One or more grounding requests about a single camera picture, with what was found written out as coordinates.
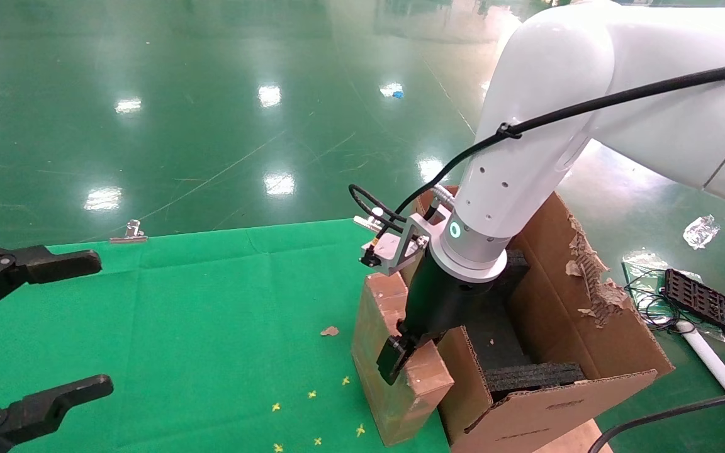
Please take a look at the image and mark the notched black foam block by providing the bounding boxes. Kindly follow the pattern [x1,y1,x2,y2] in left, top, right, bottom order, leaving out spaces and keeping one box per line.
[502,249,531,285]

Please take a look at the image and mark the clear plastic bag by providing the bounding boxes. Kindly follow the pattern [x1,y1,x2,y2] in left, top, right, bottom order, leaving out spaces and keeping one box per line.
[621,251,725,344]

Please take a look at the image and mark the black foam carton lining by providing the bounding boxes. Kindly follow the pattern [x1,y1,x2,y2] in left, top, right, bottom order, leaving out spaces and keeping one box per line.
[460,286,530,373]

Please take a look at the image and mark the flat black foam block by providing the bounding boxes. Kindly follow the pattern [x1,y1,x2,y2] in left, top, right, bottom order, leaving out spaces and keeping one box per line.
[483,362,587,398]

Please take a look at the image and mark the crumpled clear plastic wrap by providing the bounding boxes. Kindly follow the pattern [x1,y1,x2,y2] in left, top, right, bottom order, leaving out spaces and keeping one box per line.
[683,214,721,250]

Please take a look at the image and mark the white metal frame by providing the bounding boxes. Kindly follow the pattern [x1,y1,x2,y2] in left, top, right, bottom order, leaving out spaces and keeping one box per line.
[679,320,725,439]

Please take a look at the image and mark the thin black wire bundle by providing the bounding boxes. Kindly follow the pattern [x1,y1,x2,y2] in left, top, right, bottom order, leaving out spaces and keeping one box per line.
[623,269,698,332]

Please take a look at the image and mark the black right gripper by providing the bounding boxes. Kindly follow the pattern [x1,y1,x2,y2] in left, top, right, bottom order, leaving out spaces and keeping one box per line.
[376,247,497,386]

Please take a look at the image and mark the black plastic grid tray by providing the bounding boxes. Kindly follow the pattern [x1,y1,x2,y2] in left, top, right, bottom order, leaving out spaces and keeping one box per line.
[663,268,725,343]

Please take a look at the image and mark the small brown cardboard box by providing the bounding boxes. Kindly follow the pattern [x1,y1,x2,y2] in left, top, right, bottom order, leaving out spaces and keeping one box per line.
[351,272,456,448]

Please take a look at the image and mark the large open cardboard carton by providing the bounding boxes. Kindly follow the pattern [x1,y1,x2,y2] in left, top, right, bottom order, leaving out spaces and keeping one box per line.
[413,185,675,453]

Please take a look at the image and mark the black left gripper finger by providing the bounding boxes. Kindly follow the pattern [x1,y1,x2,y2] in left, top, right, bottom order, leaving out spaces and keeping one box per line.
[0,242,103,327]
[0,374,115,453]

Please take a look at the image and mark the smooth black cable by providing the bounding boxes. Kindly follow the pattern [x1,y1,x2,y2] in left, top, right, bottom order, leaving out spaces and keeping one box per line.
[587,384,725,453]

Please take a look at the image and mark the green table cloth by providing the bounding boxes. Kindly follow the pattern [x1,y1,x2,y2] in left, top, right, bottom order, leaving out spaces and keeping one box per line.
[0,219,451,453]

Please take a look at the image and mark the thick black braided cable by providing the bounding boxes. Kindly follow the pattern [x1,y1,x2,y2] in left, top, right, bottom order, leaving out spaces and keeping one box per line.
[348,59,725,235]

